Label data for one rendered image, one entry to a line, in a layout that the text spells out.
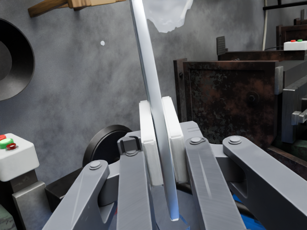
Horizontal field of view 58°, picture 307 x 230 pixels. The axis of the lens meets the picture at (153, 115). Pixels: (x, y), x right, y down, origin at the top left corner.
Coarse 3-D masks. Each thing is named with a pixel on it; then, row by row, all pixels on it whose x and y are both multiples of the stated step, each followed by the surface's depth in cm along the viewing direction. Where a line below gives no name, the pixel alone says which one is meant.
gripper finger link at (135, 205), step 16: (128, 144) 14; (128, 160) 13; (144, 160) 13; (128, 176) 12; (144, 176) 12; (128, 192) 11; (144, 192) 11; (128, 208) 10; (144, 208) 10; (128, 224) 9; (144, 224) 9
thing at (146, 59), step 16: (144, 16) 18; (144, 32) 18; (144, 48) 18; (144, 64) 18; (144, 80) 24; (160, 96) 18; (160, 112) 18; (160, 128) 18; (160, 144) 19; (160, 160) 19; (176, 192) 21; (176, 208) 22
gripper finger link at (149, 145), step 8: (144, 104) 20; (144, 112) 18; (144, 120) 17; (152, 120) 19; (144, 128) 16; (152, 128) 16; (144, 136) 15; (152, 136) 15; (144, 144) 14; (152, 144) 14; (144, 152) 15; (152, 152) 15; (152, 160) 15; (152, 168) 15; (160, 168) 15; (152, 176) 15; (160, 176) 15; (152, 184) 15; (160, 184) 15
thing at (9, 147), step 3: (9, 144) 54; (12, 144) 53; (15, 144) 53; (6, 147) 53; (9, 147) 53; (12, 147) 53; (15, 147) 53; (18, 147) 54; (6, 150) 53; (9, 150) 53; (12, 150) 53
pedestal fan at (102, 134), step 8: (104, 128) 144; (112, 128) 146; (120, 128) 150; (128, 128) 156; (96, 136) 141; (104, 136) 142; (112, 136) 145; (120, 136) 149; (96, 144) 139; (104, 144) 142; (112, 144) 146; (88, 152) 138; (96, 152) 139; (104, 152) 143; (112, 152) 146; (88, 160) 137; (112, 160) 147; (176, 184) 119; (184, 184) 117; (240, 208) 99; (248, 216) 97
